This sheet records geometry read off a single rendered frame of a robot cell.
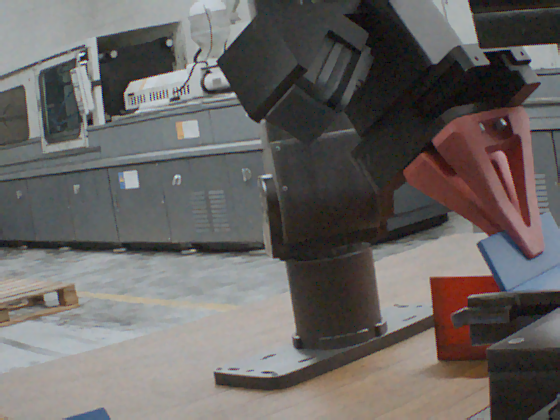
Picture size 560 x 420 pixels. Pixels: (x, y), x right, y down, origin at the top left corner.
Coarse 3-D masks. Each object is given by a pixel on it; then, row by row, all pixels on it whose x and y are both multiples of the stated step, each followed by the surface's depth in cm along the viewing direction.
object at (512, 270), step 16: (544, 224) 62; (480, 240) 58; (496, 240) 59; (512, 240) 60; (544, 240) 61; (496, 256) 58; (512, 256) 59; (544, 256) 60; (496, 272) 58; (512, 272) 58; (528, 272) 59; (544, 272) 60; (512, 288) 58; (528, 288) 57; (544, 288) 56
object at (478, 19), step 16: (480, 0) 48; (496, 0) 48; (512, 0) 47; (528, 0) 46; (544, 0) 46; (480, 16) 48; (496, 16) 48; (512, 16) 47; (528, 16) 46; (544, 16) 46; (480, 32) 49; (496, 32) 48; (512, 32) 47; (528, 32) 47; (544, 32) 46; (480, 48) 49
